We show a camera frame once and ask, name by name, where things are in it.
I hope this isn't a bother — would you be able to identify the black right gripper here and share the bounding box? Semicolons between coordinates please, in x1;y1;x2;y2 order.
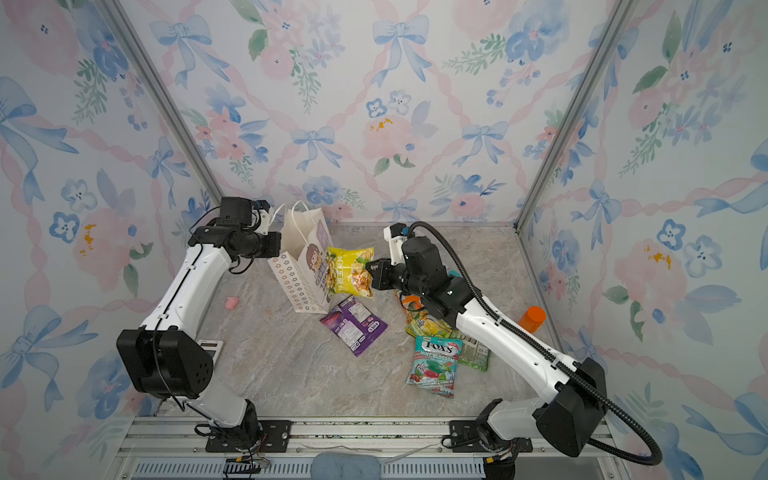
367;256;430;300

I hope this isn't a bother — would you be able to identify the yellow snack packet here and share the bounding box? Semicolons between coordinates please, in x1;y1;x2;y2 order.
326;247;374;298

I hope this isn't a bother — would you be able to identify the white printed paper bag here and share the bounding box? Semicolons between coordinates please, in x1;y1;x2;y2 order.
269;200;333;314

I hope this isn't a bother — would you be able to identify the purple Fox's candy packet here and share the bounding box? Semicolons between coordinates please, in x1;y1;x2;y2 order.
320;296;388;357

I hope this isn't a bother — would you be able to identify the green Fox's spring tea packet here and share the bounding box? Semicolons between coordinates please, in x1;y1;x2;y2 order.
406;310;453;338

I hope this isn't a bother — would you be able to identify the red green Fox's candy packet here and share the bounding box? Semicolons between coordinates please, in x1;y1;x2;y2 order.
406;336;463;398

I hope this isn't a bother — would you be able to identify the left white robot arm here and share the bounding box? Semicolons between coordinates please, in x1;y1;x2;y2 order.
116;226;281;451

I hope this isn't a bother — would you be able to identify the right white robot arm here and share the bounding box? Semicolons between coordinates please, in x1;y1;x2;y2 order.
366;224;607;457

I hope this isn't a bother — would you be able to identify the orange Fox's candy packet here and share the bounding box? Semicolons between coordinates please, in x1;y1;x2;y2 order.
396;291;425;313

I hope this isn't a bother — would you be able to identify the white calculator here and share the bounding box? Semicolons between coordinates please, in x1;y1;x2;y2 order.
197;339;224;365

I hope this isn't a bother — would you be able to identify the green snack packet label side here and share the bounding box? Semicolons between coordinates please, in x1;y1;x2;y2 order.
457;334;490;372

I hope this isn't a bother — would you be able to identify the orange bottle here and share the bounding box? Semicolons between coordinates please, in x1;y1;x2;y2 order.
518;306;547;334

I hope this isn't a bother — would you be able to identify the blue grey cloth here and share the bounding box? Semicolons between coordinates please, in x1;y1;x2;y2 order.
310;452;381;480

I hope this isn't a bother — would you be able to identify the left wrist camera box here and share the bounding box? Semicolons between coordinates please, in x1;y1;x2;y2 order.
216;197;271;232

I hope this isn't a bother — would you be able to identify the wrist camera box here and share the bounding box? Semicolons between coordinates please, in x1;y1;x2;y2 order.
383;223;409;266
216;197;271;232

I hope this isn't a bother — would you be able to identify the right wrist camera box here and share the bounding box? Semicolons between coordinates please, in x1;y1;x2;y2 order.
383;223;409;266

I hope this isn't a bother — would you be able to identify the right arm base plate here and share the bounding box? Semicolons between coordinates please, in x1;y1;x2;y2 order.
441;420;533;455

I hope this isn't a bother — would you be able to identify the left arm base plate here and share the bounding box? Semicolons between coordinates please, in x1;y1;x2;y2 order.
205;419;293;454

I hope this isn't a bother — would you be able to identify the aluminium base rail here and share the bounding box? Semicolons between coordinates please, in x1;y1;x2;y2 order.
106;417;629;479

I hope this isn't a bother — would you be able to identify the aluminium frame corner post left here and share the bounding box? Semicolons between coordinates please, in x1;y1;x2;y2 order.
95;0;222;205

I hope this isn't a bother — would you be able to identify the aluminium frame corner post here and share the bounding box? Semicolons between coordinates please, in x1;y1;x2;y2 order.
95;0;222;205
513;0;636;234

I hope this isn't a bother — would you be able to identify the black corrugated cable conduit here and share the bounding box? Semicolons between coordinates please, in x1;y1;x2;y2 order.
406;220;664;467

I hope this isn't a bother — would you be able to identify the aluminium frame corner post right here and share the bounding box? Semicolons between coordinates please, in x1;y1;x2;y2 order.
513;0;636;234

